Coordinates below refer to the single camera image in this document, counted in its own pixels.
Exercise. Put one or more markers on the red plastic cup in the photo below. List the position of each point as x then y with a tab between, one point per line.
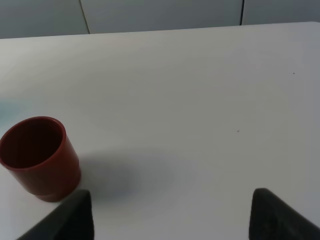
40	156

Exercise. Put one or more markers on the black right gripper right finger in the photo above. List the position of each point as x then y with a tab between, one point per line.
272	219

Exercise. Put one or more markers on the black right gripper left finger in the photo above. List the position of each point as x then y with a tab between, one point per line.
71	220

